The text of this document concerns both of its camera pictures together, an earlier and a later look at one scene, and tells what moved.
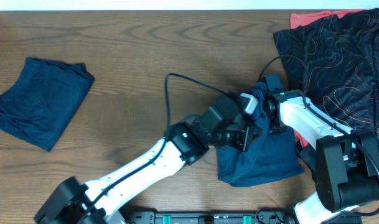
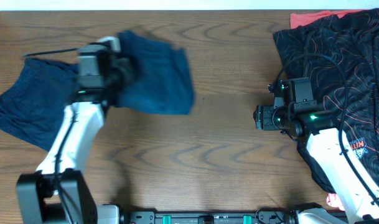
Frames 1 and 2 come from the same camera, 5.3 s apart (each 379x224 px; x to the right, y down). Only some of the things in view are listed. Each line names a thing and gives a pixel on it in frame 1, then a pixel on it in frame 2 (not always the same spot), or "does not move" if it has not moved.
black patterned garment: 341,64 does not move
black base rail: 229,217 does not move
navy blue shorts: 269,156 → 162,82
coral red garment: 297,20 does not move
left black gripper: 244,134 → 126,68
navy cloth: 36,107 does not move
